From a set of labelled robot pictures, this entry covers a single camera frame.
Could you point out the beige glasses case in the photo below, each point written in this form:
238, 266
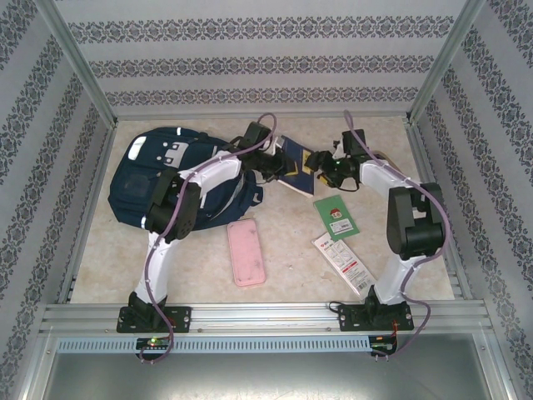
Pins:
381, 155

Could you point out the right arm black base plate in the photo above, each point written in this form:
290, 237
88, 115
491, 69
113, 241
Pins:
350, 318

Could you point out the long aluminium frame rail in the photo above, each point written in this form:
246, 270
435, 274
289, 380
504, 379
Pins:
262, 318

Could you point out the aluminium frame post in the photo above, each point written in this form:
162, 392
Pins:
77, 56
447, 56

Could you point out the dark blue book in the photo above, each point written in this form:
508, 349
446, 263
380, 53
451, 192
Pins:
302, 183

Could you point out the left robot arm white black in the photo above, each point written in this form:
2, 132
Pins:
158, 266

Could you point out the grey metal panel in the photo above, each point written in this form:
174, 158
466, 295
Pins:
266, 375

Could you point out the white ruler set package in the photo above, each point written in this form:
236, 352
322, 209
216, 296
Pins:
343, 266

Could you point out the pink pencil case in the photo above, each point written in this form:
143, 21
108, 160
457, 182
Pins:
246, 254

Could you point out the navy blue backpack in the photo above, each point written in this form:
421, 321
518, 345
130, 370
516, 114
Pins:
129, 187

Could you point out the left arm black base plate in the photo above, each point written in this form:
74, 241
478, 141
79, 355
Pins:
179, 318

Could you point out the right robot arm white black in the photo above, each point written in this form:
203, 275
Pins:
391, 279

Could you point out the aluminium side rail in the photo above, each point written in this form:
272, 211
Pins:
89, 208
438, 208

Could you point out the small circuit board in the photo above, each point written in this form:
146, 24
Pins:
385, 343
154, 342

